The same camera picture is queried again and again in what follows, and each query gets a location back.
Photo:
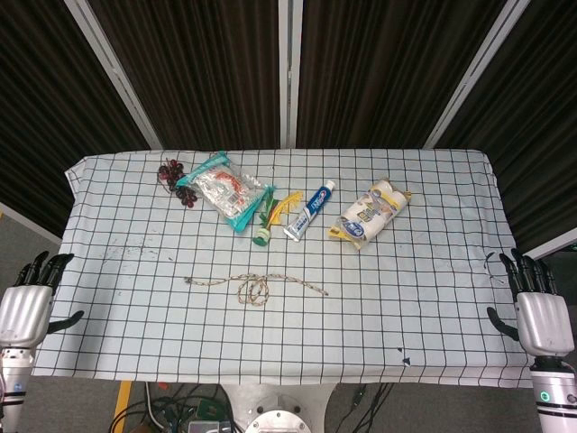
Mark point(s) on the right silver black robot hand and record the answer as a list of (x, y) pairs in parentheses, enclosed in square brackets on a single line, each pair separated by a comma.
[(543, 320)]

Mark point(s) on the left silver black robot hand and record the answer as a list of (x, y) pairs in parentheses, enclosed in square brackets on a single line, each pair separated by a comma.
[(22, 311)]

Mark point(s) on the white robot base with flange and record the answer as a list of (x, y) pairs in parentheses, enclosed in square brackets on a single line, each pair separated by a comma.
[(279, 415)]

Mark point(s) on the dark brown pleated panel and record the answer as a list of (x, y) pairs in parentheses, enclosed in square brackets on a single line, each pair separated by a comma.
[(36, 113), (387, 72), (198, 72), (541, 126)]

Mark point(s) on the dark red plastic grapes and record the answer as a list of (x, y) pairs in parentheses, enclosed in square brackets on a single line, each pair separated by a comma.
[(171, 173)]

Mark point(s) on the yellow white snack package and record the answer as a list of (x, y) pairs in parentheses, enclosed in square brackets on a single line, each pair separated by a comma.
[(369, 214)]

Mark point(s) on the green circuit board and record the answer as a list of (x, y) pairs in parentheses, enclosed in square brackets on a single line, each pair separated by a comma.
[(208, 409)]

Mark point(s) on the teal clear snack bag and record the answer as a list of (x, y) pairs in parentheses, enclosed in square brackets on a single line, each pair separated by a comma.
[(221, 189)]

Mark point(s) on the green yellow feather shuttlecock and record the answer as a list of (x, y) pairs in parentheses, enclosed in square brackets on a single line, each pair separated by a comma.
[(261, 236)]

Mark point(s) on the white black checkered tablecloth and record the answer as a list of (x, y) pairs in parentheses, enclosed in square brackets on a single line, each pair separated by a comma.
[(288, 334)]

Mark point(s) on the blue white toothpaste tube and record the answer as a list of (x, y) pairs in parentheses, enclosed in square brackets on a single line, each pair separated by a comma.
[(311, 209)]

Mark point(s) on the white metal frame post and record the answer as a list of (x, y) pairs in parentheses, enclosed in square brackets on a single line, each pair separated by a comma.
[(112, 67), (478, 67), (289, 72)]

